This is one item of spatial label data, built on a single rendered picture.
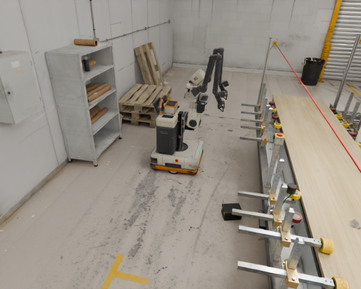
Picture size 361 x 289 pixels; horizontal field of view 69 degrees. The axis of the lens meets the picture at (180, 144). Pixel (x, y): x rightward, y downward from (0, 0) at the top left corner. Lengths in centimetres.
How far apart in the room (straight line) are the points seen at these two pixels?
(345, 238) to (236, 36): 790
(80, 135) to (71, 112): 34
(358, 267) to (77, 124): 324
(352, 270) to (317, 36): 822
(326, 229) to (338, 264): 26
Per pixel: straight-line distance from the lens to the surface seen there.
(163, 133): 340
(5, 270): 300
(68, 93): 360
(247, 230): 168
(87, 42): 387
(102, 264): 273
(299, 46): 941
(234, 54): 929
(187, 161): 348
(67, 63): 347
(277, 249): 184
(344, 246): 192
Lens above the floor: 216
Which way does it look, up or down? 30 degrees down
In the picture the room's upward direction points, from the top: 2 degrees clockwise
